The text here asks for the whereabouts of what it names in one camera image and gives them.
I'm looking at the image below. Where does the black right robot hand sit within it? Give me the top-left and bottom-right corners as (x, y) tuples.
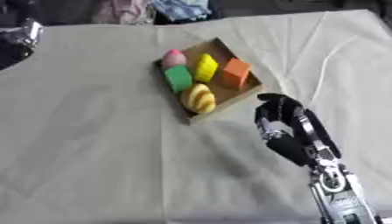
(252, 93), (343, 169)

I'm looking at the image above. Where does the tan cardboard box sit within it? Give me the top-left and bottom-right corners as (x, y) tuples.
(153, 37), (265, 126)

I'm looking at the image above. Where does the orange block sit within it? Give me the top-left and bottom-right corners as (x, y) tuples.
(220, 57), (253, 91)

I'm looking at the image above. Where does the yellow striped toy bread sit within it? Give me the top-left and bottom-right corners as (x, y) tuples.
(178, 83), (218, 115)

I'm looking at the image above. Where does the yellow block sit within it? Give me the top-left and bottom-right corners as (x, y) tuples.
(192, 52), (221, 83)

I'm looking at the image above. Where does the green block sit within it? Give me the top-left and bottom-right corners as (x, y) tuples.
(162, 65), (195, 94)

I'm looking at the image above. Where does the pink toy peach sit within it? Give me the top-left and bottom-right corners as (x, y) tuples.
(160, 48), (189, 70)

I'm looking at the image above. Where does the person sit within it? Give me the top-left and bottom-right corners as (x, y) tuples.
(90, 0), (214, 25)

